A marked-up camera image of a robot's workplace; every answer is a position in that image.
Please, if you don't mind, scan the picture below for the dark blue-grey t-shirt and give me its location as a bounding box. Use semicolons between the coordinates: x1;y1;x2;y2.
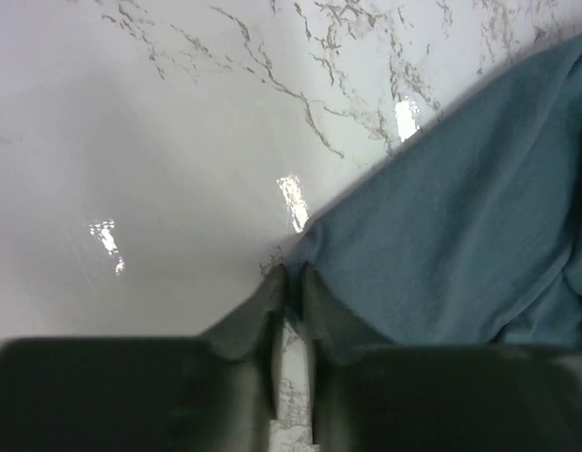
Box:
285;34;582;347

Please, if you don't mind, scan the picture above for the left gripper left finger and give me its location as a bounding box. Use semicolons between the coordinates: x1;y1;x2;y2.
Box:
0;266;285;451

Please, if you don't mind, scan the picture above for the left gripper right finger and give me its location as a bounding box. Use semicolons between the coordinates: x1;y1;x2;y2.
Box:
301;268;582;451

